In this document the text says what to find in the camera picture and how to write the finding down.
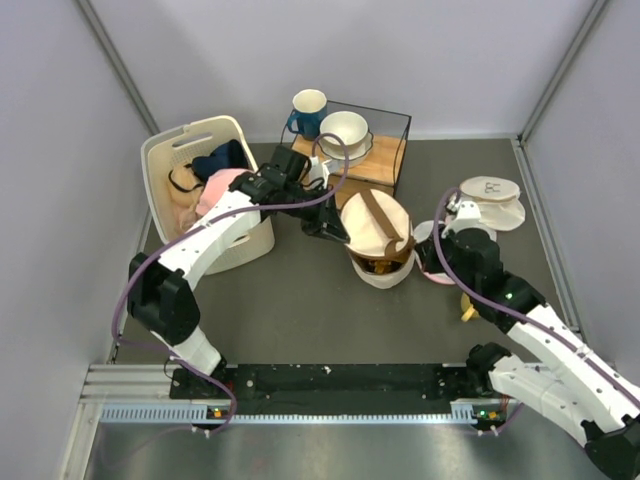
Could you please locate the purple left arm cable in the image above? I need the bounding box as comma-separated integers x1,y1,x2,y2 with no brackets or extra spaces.
110,132,350,434

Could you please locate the white scalloped plate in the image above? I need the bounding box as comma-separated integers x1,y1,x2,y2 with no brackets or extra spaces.
318,130,376,169

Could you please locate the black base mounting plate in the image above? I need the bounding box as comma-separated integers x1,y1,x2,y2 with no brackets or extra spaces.
169,363,506,416

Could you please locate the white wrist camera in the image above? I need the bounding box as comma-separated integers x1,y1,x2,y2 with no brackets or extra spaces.
307,157,340,188
442,192,481,237

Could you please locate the cream mesh laundry bag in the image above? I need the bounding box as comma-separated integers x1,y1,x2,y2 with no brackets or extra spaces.
459,176,526,232

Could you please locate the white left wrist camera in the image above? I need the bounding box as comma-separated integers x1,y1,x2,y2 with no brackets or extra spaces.
307,157,340,188

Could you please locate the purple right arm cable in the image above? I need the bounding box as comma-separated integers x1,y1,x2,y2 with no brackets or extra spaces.
432,187,640,435

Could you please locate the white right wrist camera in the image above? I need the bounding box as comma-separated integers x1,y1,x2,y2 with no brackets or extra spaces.
442,192,481,237

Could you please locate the grey slotted cable duct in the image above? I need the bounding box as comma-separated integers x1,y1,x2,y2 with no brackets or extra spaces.
98,400,488,427

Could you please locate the blue ceramic mug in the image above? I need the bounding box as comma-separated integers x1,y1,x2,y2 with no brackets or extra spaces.
286,89,327,141

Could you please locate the yellow mug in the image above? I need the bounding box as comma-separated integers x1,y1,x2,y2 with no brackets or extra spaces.
460,293,480,322

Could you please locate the white ceramic bowl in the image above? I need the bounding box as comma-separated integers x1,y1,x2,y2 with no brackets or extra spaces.
320,111,369,148

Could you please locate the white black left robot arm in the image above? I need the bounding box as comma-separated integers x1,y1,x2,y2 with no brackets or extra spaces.
123,146,350,397

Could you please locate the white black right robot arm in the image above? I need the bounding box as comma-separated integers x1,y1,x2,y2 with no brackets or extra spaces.
417,225,639,479

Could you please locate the pink trimmed mesh bag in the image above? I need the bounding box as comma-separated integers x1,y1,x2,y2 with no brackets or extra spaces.
412,219,499,286

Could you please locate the black wire wooden shelf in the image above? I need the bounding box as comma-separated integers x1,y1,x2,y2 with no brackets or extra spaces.
292,99,411,197

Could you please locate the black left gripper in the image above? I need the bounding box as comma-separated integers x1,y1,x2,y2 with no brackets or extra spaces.
281,183,348,243

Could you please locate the cream plastic laundry basket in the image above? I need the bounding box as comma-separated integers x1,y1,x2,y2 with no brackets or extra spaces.
140,115,276,276

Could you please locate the pink bra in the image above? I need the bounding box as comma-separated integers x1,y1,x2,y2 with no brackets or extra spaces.
195,168,248,217

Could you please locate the navy blue bra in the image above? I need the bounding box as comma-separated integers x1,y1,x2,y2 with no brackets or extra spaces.
191,140,249,182

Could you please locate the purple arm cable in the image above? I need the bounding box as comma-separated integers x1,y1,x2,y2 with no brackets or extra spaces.
110,132,350,434
432,187,640,435

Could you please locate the mustard yellow bra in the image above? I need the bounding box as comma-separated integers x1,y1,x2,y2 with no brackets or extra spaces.
362,259,399,275

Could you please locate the beige bra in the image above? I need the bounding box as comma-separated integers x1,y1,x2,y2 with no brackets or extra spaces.
167,163,204,234

